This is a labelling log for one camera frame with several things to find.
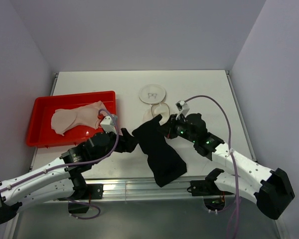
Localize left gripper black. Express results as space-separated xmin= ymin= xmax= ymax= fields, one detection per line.
xmin=92 ymin=127 xmax=140 ymax=164

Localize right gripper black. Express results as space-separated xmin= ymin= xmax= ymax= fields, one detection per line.
xmin=156 ymin=114 xmax=197 ymax=143

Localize black bra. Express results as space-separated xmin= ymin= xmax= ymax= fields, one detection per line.
xmin=132 ymin=115 xmax=187 ymax=187

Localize pink bra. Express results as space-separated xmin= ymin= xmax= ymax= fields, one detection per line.
xmin=51 ymin=101 xmax=106 ymax=136

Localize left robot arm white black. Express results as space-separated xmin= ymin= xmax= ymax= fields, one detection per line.
xmin=0 ymin=128 xmax=138 ymax=224

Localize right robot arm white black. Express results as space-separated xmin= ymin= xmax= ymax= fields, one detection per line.
xmin=158 ymin=113 xmax=295 ymax=220

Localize red plastic tray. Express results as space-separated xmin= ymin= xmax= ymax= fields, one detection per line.
xmin=26 ymin=91 xmax=116 ymax=148

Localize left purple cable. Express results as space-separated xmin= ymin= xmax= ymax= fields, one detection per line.
xmin=0 ymin=109 xmax=120 ymax=200

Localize purple cable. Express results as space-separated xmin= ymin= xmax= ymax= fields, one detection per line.
xmin=184 ymin=95 xmax=241 ymax=239
xmin=0 ymin=109 xmax=120 ymax=200

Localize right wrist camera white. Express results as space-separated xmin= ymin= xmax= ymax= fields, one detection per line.
xmin=176 ymin=100 xmax=190 ymax=120

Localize aluminium frame rail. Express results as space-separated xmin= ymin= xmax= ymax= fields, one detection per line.
xmin=13 ymin=175 xmax=276 ymax=205

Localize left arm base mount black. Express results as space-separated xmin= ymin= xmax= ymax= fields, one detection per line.
xmin=68 ymin=184 xmax=103 ymax=214

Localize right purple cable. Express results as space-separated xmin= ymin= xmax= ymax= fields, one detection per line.
xmin=184 ymin=95 xmax=241 ymax=239

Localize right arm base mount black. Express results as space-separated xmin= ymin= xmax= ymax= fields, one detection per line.
xmin=186 ymin=180 xmax=225 ymax=211

